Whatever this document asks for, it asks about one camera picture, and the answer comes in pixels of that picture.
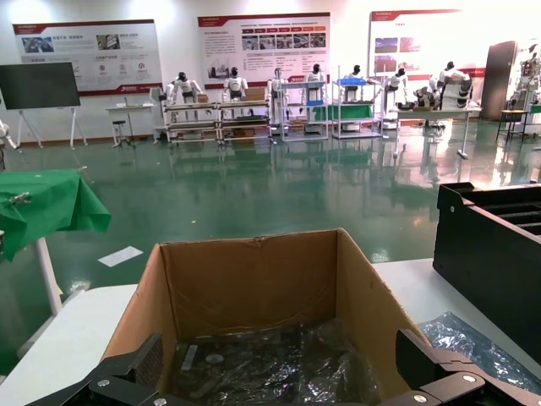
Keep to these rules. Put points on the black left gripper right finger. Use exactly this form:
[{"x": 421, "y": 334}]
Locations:
[{"x": 435, "y": 376}]

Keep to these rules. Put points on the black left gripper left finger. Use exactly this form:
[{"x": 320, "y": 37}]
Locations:
[{"x": 122, "y": 380}]

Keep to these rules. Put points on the silver blue antistatic bag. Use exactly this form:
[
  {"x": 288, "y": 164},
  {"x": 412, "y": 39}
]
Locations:
[
  {"x": 473, "y": 351},
  {"x": 338, "y": 380}
]

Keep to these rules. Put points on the graphics card with silver bracket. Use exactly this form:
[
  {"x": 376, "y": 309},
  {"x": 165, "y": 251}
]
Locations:
[{"x": 253, "y": 363}]

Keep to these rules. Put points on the black slotted plastic container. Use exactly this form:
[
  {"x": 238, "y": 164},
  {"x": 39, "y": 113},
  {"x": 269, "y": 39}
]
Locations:
[{"x": 486, "y": 262}]

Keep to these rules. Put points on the brown cardboard box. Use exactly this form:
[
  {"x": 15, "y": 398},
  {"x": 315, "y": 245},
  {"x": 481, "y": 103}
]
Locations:
[{"x": 253, "y": 279}]

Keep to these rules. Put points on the white metal table leg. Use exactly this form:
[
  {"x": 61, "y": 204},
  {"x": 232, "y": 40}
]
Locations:
[{"x": 48, "y": 275}]

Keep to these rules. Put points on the green fabric table cover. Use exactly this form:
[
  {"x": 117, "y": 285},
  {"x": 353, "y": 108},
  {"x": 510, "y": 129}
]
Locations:
[{"x": 50, "y": 203}]

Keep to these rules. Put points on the small metal clamp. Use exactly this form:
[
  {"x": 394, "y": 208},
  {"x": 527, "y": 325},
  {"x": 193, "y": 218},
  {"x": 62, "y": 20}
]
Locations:
[{"x": 20, "y": 198}]

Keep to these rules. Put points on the black round stool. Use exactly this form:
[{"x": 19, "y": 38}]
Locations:
[{"x": 119, "y": 123}]

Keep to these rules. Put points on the long white work table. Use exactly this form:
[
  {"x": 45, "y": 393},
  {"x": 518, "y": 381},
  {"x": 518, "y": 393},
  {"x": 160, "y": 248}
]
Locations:
[{"x": 435, "y": 111}]

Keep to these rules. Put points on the small white desk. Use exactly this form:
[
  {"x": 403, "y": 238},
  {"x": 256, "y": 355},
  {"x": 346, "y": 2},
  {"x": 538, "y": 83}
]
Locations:
[{"x": 131, "y": 109}]

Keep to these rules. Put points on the small dark framed table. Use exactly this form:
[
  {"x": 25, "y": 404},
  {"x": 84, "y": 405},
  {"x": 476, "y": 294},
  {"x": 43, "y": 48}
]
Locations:
[{"x": 513, "y": 112}]

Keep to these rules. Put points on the white conveyor rack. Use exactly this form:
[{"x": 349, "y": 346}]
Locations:
[
  {"x": 190, "y": 111},
  {"x": 245, "y": 109}
]

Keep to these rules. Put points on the green cloth sheet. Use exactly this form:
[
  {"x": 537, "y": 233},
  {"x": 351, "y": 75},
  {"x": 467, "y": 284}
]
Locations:
[{"x": 342, "y": 112}]

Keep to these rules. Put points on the dark brown cabinet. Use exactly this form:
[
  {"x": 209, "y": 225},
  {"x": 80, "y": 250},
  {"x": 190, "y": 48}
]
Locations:
[{"x": 501, "y": 80}]

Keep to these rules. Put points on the white rack with blue bins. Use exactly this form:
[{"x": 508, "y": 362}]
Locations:
[{"x": 357, "y": 81}]

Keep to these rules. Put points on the black screen on white stand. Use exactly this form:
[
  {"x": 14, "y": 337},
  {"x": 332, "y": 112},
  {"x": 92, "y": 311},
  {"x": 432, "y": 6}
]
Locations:
[{"x": 38, "y": 84}]

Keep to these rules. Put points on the small brown carton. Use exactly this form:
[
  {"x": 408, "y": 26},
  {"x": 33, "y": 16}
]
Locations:
[{"x": 255, "y": 94}]

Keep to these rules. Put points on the white shelf cart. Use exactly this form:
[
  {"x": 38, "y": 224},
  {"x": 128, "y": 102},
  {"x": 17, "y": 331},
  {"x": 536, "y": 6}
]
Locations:
[{"x": 304, "y": 84}]

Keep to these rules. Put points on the white red wall info poster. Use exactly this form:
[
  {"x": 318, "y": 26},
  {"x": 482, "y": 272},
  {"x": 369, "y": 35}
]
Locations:
[
  {"x": 414, "y": 42},
  {"x": 262, "y": 46},
  {"x": 84, "y": 51}
]

